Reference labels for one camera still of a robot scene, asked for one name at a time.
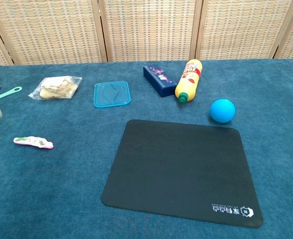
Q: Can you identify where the small pink object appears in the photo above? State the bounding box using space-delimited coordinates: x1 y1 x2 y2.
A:
13 135 54 150

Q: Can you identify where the mint green brush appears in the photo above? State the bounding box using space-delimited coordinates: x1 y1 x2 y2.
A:
0 86 23 103

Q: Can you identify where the clear bag of snacks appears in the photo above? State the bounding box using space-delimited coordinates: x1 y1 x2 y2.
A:
28 75 83 101

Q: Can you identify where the blue table cloth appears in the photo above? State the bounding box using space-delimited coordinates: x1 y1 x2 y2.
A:
0 59 293 239

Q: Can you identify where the blue transparent plastic lid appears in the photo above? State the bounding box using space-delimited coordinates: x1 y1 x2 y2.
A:
93 80 132 109

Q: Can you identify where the dark blue printed box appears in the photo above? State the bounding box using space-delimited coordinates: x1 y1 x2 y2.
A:
143 63 177 98

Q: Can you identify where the yellow bottle green cap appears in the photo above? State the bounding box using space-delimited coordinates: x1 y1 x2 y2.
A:
174 59 203 105

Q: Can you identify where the black mouse pad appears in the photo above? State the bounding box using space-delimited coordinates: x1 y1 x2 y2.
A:
101 119 264 229

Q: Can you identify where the blue ball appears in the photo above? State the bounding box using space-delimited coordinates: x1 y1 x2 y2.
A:
210 98 236 123

